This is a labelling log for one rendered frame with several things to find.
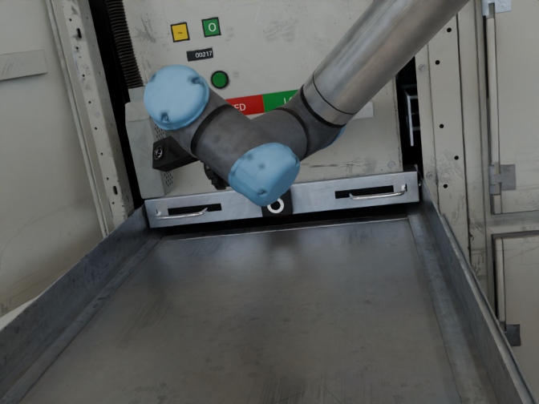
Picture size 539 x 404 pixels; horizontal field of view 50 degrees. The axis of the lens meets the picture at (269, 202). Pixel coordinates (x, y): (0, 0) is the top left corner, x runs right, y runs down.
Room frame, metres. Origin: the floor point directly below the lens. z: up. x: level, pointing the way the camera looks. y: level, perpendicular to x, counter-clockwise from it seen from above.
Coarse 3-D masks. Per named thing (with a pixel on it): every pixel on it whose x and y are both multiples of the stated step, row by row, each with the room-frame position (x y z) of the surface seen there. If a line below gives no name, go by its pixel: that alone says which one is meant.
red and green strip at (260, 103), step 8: (248, 96) 1.09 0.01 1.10; (256, 96) 1.09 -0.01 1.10; (264, 96) 1.09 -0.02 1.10; (272, 96) 1.09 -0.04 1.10; (280, 96) 1.08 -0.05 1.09; (288, 96) 1.08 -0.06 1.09; (232, 104) 1.10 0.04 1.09; (240, 104) 1.10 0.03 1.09; (248, 104) 1.09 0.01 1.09; (256, 104) 1.09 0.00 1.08; (264, 104) 1.09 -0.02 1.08; (272, 104) 1.09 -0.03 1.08; (280, 104) 1.08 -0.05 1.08; (248, 112) 1.09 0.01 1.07; (256, 112) 1.09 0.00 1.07; (264, 112) 1.09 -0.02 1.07
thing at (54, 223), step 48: (0, 0) 1.02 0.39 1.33; (0, 48) 1.00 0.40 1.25; (48, 48) 1.09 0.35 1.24; (0, 96) 0.98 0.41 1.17; (48, 96) 1.07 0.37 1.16; (0, 144) 0.96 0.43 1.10; (48, 144) 1.04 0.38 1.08; (0, 192) 0.94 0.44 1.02; (48, 192) 1.02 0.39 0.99; (0, 240) 0.91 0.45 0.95; (48, 240) 0.99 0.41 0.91; (96, 240) 1.09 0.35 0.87; (0, 288) 0.89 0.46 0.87
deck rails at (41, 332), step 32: (128, 224) 1.04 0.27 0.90; (416, 224) 0.95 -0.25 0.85; (96, 256) 0.90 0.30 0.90; (128, 256) 1.01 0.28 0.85; (448, 256) 0.72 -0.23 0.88; (64, 288) 0.79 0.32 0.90; (96, 288) 0.87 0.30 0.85; (448, 288) 0.69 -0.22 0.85; (32, 320) 0.70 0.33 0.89; (64, 320) 0.77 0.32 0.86; (448, 320) 0.61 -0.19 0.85; (480, 320) 0.52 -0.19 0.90; (0, 352) 0.62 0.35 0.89; (32, 352) 0.68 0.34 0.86; (448, 352) 0.55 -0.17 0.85; (480, 352) 0.52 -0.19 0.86; (0, 384) 0.61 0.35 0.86; (32, 384) 0.62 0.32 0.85; (480, 384) 0.48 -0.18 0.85; (512, 384) 0.40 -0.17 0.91
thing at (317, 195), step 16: (352, 176) 1.06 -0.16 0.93; (368, 176) 1.05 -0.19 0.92; (384, 176) 1.04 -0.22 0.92; (416, 176) 1.03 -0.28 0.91; (208, 192) 1.11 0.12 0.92; (224, 192) 1.10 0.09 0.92; (304, 192) 1.07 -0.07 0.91; (320, 192) 1.06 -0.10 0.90; (336, 192) 1.06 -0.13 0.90; (352, 192) 1.05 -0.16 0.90; (368, 192) 1.05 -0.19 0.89; (384, 192) 1.04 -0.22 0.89; (416, 192) 1.03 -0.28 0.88; (176, 208) 1.12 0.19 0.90; (192, 208) 1.11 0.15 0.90; (224, 208) 1.10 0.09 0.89; (240, 208) 1.09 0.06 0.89; (256, 208) 1.09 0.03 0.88; (304, 208) 1.07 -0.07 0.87; (320, 208) 1.06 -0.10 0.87; (336, 208) 1.06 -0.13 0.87; (176, 224) 1.12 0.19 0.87
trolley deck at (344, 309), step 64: (192, 256) 0.98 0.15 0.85; (256, 256) 0.93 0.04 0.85; (320, 256) 0.88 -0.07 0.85; (384, 256) 0.84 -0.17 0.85; (128, 320) 0.75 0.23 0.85; (192, 320) 0.72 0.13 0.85; (256, 320) 0.70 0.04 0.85; (320, 320) 0.67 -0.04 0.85; (384, 320) 0.64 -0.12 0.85; (64, 384) 0.61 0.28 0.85; (128, 384) 0.59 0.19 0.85; (192, 384) 0.57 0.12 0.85; (256, 384) 0.55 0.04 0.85; (320, 384) 0.53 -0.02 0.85; (384, 384) 0.51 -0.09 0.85; (448, 384) 0.50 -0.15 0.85
